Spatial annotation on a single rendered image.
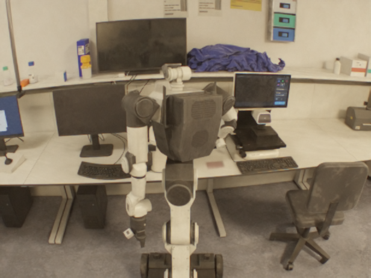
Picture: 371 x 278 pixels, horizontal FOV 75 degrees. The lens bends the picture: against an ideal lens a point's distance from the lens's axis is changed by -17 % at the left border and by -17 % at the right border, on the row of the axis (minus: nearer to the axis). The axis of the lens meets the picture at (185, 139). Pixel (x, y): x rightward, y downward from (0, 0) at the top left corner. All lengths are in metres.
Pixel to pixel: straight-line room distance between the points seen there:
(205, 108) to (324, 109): 2.05
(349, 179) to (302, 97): 1.26
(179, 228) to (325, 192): 0.92
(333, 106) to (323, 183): 1.48
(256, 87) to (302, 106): 0.95
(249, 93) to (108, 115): 1.00
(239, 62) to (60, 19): 1.58
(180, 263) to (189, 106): 0.96
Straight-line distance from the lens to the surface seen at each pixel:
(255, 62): 2.40
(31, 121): 2.81
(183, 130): 1.18
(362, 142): 2.78
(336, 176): 1.82
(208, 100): 1.21
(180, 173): 1.32
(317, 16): 2.98
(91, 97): 2.02
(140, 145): 1.25
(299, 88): 2.85
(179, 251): 1.71
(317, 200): 1.88
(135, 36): 2.28
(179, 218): 1.55
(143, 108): 1.17
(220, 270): 2.05
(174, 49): 2.29
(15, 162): 2.29
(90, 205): 2.45
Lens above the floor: 1.78
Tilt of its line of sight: 26 degrees down
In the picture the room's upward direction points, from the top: straight up
